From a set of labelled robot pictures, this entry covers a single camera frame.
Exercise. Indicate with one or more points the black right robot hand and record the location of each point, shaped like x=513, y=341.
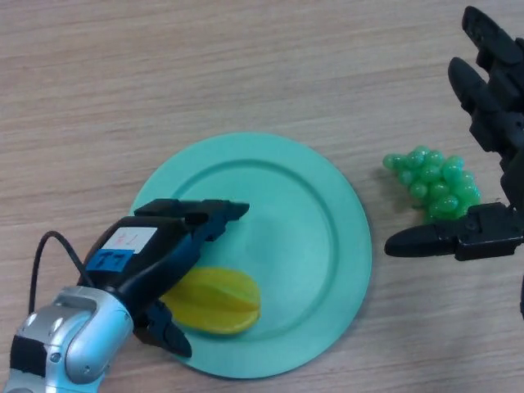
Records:
x=497, y=106

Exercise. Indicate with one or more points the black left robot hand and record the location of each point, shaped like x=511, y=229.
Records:
x=155, y=262

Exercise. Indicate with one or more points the yellow starfruit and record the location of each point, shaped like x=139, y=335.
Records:
x=221, y=303

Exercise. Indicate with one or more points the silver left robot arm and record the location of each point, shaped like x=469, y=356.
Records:
x=82, y=327

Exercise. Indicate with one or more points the green round plate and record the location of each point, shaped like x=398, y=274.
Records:
x=294, y=245

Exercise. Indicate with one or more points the green grape bunch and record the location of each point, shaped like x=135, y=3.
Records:
x=434, y=184

